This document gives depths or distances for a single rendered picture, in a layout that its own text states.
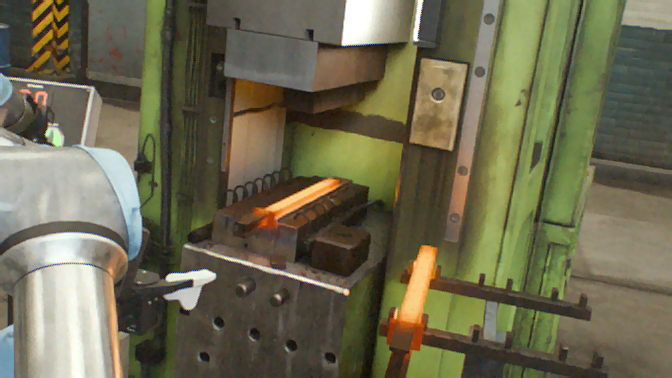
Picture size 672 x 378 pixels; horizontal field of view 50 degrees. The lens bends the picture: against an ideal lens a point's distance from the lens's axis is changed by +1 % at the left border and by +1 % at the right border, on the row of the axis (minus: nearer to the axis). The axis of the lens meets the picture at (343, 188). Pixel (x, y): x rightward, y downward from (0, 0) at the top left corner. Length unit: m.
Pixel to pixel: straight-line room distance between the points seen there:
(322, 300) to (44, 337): 0.84
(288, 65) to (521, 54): 0.45
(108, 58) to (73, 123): 6.76
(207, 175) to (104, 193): 1.01
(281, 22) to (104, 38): 7.01
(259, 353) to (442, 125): 0.60
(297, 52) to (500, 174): 0.47
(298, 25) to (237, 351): 0.68
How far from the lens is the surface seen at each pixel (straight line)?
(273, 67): 1.42
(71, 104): 1.64
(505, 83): 1.43
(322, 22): 1.37
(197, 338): 1.59
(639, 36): 7.37
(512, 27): 1.42
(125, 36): 8.25
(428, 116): 1.44
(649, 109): 7.45
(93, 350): 0.64
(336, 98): 1.61
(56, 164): 0.72
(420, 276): 1.17
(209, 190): 1.71
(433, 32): 1.41
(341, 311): 1.40
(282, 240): 1.48
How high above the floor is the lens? 1.46
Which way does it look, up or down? 15 degrees down
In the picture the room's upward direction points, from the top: 7 degrees clockwise
